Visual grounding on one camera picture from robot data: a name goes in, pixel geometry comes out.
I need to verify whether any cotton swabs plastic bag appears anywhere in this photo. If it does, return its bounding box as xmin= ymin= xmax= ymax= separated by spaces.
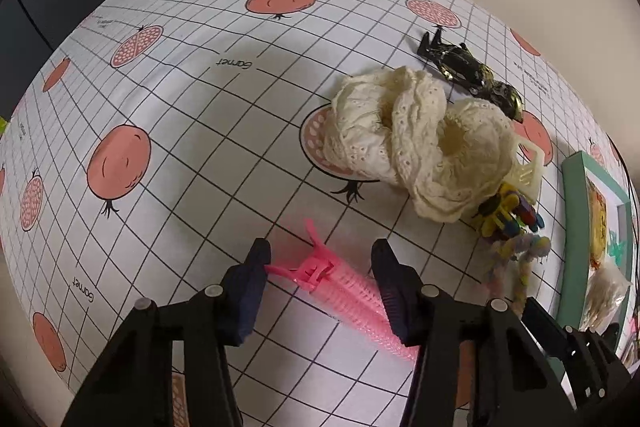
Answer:
xmin=580 ymin=257 xmax=630 ymax=334

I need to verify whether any green plastic dragonfly toy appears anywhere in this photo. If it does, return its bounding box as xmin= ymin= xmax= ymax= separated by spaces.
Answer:
xmin=606 ymin=230 xmax=627 ymax=268

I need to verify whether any yellow rice cracker packet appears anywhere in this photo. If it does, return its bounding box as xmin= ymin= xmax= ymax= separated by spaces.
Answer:
xmin=587 ymin=179 xmax=608 ymax=270

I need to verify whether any pink hair clip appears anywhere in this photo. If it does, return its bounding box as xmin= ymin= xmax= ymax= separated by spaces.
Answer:
xmin=266 ymin=219 xmax=419 ymax=363

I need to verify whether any cream lace scrunchie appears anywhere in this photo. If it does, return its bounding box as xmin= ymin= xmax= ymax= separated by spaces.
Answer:
xmin=323 ymin=67 xmax=516 ymax=223

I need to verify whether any black gold robot toy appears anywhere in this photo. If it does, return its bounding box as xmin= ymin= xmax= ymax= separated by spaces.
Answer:
xmin=416 ymin=26 xmax=524 ymax=124

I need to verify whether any cream square hair claw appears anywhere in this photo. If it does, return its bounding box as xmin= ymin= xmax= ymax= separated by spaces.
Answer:
xmin=503 ymin=134 xmax=544 ymax=202

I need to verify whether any teal shallow cardboard tray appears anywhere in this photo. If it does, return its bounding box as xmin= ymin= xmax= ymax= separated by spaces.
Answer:
xmin=555 ymin=150 xmax=638 ymax=355

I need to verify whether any pomegranate print grid bedsheet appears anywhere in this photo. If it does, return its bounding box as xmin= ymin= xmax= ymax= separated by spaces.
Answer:
xmin=1 ymin=0 xmax=626 ymax=426

